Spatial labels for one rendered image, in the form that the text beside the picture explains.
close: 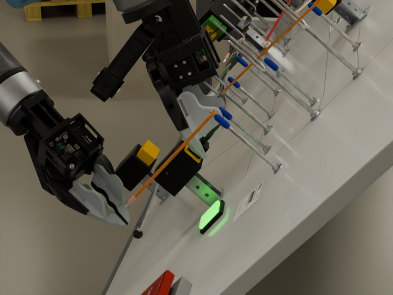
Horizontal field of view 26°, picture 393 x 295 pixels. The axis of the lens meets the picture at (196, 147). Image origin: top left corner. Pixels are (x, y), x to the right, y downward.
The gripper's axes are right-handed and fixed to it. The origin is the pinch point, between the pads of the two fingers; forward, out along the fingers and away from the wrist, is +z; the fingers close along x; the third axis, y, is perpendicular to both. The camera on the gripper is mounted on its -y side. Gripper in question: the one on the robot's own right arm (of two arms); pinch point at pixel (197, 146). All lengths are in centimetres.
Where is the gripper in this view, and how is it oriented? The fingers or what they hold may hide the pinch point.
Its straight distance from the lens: 113.5
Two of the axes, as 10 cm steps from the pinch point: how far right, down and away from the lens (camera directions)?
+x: 0.9, -3.2, 9.4
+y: 9.0, -3.7, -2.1
